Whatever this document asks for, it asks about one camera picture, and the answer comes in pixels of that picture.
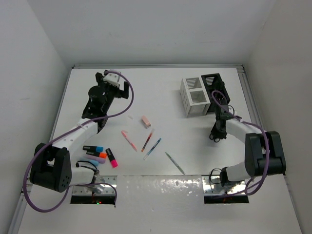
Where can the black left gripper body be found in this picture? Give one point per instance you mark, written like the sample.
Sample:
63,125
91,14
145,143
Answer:
110,91

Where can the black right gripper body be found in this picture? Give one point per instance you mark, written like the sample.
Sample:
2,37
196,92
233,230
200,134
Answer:
214,130

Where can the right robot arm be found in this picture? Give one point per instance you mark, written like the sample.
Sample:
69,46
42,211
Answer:
263,154

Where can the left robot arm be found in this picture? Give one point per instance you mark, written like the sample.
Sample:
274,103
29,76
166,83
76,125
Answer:
55,165

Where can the pink eraser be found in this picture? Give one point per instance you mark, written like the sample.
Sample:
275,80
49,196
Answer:
145,122

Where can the white slotted organizer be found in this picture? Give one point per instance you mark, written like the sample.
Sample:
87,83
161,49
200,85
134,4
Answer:
194,97

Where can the black slotted organizer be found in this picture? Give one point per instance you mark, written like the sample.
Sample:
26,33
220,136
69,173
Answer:
215,87

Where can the blue capped highlighter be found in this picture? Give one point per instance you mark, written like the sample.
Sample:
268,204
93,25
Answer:
93,148

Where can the pink pen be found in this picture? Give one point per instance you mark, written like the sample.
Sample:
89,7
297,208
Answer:
128,140

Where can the green pen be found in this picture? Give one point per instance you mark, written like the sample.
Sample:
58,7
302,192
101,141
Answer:
175,163

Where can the orange capped highlighter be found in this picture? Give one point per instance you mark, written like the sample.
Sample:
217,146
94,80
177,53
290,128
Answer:
97,154

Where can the blue ink pen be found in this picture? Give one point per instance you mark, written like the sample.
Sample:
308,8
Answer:
155,145

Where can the red ink pen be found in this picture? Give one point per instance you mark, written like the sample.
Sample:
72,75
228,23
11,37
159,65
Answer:
147,140

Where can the purple highlighter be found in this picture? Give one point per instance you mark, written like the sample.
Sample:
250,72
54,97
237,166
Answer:
98,159

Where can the pink highlighter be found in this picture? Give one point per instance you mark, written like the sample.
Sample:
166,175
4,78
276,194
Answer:
111,158

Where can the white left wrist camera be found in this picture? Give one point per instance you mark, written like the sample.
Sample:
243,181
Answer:
112,77

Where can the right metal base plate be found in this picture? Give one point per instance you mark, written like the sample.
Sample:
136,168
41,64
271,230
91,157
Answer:
212,186

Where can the metal base plate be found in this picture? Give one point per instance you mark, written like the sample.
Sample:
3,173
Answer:
105,186
212,186

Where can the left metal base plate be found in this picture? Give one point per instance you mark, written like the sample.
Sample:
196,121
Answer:
105,186

